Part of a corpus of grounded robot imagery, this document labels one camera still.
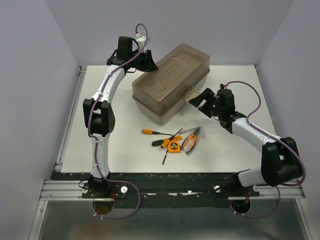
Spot orange black utility knife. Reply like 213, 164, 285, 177
151, 135, 182, 148

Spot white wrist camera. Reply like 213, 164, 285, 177
219, 83, 229, 89
135, 32, 151, 53

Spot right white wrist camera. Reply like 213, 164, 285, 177
219, 83, 229, 89

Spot small clear handled screwdriver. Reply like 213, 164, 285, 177
178, 127, 198, 134

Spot orange tape measure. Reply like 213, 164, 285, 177
167, 141, 181, 153

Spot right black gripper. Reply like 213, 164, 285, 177
189, 87, 224, 118

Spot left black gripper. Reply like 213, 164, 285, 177
127, 48, 157, 73

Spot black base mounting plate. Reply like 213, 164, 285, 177
51, 171, 260, 209

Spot aluminium extrusion rail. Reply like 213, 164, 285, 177
39, 179, 87, 201

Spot beige tool box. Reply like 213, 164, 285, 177
132, 43, 210, 125

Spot orange handled screwdriver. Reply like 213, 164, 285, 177
160, 128, 183, 149
141, 129, 166, 135

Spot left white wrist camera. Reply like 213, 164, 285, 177
135, 32, 151, 53

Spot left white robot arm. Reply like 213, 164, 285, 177
82, 33, 158, 198

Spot orange handled pliers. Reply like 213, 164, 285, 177
181, 127, 202, 155

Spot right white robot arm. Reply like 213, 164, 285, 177
184, 88, 303, 196

